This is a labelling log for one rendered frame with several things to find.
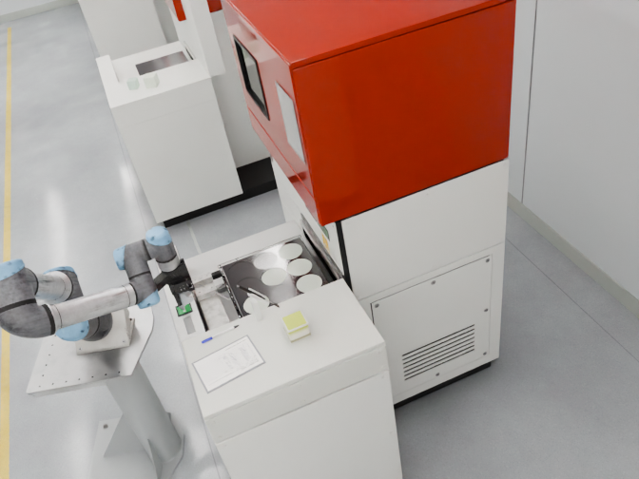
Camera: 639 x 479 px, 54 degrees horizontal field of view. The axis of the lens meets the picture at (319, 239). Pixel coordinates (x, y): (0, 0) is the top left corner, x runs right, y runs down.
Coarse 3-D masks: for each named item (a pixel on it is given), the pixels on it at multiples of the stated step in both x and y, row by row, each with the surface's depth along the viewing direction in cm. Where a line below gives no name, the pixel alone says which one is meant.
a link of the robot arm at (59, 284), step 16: (0, 272) 176; (16, 272) 178; (32, 272) 188; (48, 272) 218; (64, 272) 220; (0, 288) 175; (16, 288) 177; (32, 288) 184; (48, 288) 200; (64, 288) 214; (80, 288) 224; (0, 304) 175; (16, 304) 176
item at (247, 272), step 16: (256, 256) 255; (272, 256) 253; (304, 256) 250; (224, 272) 250; (240, 272) 249; (256, 272) 247; (320, 272) 241; (256, 288) 240; (272, 288) 239; (288, 288) 237; (240, 304) 235; (272, 304) 232
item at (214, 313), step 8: (200, 288) 248; (216, 296) 243; (200, 304) 241; (208, 304) 240; (216, 304) 239; (208, 312) 237; (216, 312) 236; (224, 312) 235; (208, 320) 233; (216, 320) 233; (224, 320) 232; (208, 328) 230
